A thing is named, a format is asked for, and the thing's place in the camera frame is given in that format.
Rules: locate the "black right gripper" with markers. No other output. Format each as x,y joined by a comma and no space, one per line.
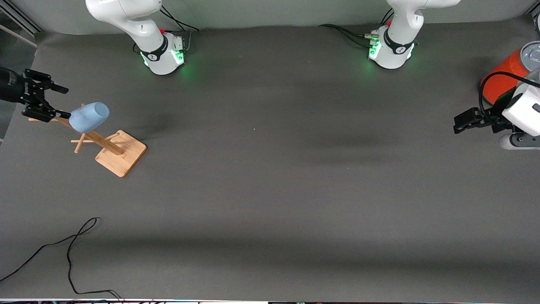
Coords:
16,89

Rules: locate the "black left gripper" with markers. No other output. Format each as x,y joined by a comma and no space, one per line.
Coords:
492,116

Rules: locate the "light blue cup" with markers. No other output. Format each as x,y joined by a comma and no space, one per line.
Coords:
86,118

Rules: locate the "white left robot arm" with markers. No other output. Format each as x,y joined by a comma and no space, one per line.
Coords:
398,29

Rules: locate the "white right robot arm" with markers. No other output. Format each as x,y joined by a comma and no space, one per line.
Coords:
139,29

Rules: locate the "wooden cup rack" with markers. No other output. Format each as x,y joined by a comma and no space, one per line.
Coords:
122,156

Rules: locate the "orange can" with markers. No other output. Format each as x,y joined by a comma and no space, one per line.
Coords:
504,74

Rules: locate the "aluminium frame profile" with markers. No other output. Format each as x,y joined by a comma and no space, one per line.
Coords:
19,17

